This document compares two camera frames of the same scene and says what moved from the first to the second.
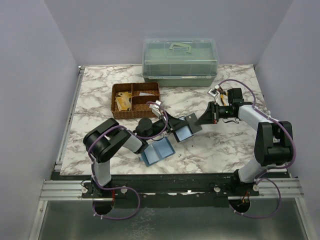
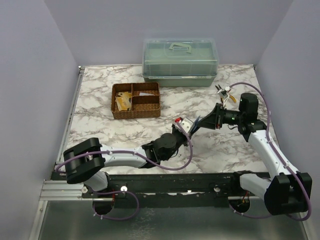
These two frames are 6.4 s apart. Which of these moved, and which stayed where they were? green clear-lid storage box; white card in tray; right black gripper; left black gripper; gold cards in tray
Moved: left black gripper; right black gripper
Stayed: green clear-lid storage box; gold cards in tray; white card in tray
